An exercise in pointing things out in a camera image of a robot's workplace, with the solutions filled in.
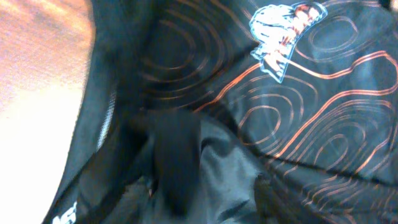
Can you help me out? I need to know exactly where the black orange-patterned jersey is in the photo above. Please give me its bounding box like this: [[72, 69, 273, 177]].
[[44, 1, 397, 223]]

